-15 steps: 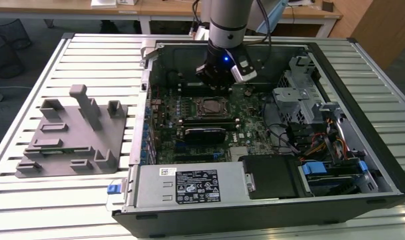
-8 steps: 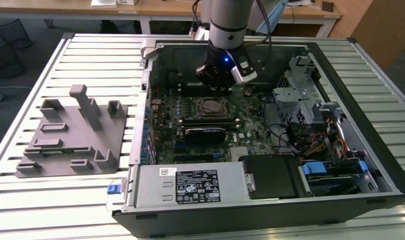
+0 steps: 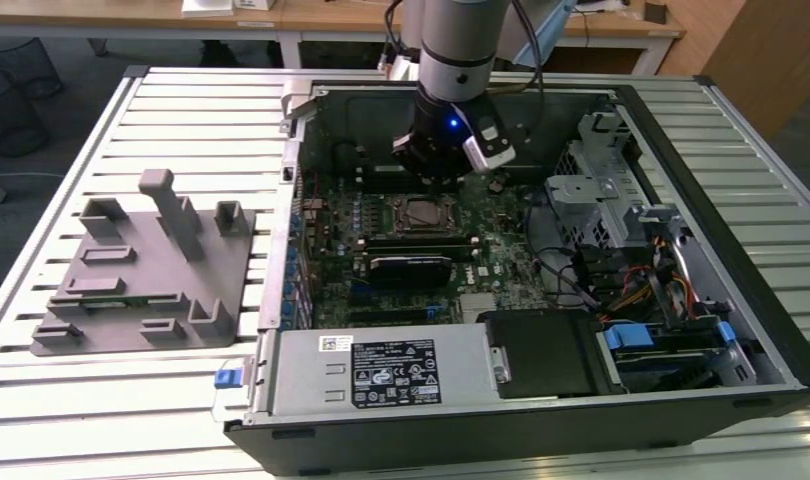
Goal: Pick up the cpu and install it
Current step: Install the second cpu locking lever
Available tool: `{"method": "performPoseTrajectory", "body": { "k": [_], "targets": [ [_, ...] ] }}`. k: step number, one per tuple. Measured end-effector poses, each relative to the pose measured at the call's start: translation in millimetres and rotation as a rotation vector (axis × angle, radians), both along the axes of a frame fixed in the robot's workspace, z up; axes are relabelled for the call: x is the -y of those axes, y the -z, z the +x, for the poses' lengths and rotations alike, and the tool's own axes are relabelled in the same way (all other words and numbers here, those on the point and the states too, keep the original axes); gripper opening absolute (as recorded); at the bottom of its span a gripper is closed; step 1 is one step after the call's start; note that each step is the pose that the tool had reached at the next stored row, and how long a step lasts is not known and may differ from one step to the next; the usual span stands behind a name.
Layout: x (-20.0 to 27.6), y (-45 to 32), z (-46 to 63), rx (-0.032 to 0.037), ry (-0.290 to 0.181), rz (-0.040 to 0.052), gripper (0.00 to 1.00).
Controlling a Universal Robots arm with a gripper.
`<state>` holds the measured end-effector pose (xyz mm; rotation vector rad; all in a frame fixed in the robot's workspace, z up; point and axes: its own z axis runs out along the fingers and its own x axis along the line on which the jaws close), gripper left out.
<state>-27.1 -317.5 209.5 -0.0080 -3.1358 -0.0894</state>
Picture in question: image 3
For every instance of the CPU with silver top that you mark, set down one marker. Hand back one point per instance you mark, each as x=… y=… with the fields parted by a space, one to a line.
x=427 y=214

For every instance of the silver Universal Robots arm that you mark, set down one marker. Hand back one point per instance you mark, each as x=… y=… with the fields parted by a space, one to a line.
x=453 y=45

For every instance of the CPU socket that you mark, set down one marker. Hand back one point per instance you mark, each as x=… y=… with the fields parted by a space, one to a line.
x=399 y=231

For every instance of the black RAM slot bank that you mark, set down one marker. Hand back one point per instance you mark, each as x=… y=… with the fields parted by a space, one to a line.
x=377 y=175
x=417 y=246

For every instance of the metal drive cage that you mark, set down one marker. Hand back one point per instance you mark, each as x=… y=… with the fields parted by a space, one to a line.
x=578 y=195

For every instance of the small black graphics card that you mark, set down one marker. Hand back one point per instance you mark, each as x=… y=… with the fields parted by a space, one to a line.
x=411 y=272

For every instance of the green motherboard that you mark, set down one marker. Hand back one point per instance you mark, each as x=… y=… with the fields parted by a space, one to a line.
x=511 y=260

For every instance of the silver chipset heatsink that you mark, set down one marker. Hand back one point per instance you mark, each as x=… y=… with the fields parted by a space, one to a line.
x=477 y=306

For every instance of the black expansion slot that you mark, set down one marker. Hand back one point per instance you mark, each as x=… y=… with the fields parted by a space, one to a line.
x=384 y=316

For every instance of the white printed box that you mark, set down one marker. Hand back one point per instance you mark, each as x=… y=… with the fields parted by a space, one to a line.
x=253 y=4

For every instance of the small dark box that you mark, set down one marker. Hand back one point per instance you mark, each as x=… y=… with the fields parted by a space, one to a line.
x=655 y=12

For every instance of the plain white box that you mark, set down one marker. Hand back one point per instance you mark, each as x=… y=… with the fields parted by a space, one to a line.
x=207 y=7

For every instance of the hard disk in blue carrier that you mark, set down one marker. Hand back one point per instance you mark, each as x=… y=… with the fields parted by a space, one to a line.
x=627 y=337

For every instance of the silver power supply unit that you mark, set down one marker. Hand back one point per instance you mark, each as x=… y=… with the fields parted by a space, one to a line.
x=297 y=370

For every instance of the grey plastic parts rack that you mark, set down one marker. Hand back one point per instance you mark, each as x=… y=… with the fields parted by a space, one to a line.
x=157 y=280

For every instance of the wooden cabinet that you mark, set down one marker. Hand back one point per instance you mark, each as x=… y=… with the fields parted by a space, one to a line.
x=764 y=50

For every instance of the green RAM stick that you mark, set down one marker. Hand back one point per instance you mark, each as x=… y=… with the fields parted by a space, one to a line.
x=136 y=301

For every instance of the blue case latch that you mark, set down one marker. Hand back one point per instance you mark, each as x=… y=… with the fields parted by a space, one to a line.
x=227 y=379

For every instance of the black open PC case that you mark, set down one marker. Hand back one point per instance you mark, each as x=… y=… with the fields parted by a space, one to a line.
x=444 y=450

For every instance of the black mesh waste bin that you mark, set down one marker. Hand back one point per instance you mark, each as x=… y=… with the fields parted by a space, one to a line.
x=24 y=60
x=10 y=125

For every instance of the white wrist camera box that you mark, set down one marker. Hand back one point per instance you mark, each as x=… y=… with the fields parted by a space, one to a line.
x=493 y=152

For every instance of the grey plastic cage bracket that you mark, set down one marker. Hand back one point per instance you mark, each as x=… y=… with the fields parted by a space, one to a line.
x=654 y=215

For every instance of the wooden desk white frame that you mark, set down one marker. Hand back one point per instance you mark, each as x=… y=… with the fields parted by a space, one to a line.
x=618 y=27
x=77 y=17

